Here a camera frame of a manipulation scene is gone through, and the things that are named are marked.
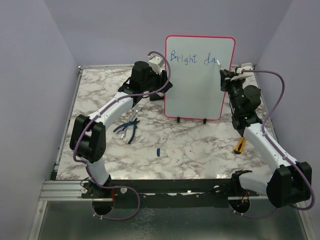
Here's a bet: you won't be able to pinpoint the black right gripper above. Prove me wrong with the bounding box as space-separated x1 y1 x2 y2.
221 69 245 114

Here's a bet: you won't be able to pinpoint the aluminium table frame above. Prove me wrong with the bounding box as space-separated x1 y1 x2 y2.
27 63 311 240

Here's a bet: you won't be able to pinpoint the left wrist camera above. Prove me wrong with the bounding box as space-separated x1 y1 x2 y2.
148 54 165 75

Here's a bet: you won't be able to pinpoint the pink framed whiteboard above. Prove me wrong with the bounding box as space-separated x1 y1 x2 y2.
164 34 236 121

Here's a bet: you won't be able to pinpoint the silver open-end wrench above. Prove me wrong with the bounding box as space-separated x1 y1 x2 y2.
116 107 142 139

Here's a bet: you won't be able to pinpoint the yellow utility knife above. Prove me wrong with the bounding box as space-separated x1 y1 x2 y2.
233 137 247 155

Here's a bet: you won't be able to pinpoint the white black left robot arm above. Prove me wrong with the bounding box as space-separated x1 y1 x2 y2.
69 55 172 198

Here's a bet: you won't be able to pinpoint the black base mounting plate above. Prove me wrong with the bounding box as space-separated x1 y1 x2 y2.
81 178 246 209

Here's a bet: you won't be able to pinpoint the blue handled pliers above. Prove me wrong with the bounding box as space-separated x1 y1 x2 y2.
113 118 140 145

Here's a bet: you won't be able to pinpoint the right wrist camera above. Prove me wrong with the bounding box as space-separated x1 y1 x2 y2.
226 63 253 81

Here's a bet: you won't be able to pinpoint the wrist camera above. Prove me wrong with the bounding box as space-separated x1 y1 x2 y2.
226 63 253 81
148 54 165 75

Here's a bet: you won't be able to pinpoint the blue white whiteboard marker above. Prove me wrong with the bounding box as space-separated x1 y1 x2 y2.
216 59 224 71

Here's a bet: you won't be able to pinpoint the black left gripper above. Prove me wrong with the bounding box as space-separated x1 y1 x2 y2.
141 66 173 93

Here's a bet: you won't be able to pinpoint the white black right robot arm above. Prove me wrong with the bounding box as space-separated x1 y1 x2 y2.
219 67 315 210

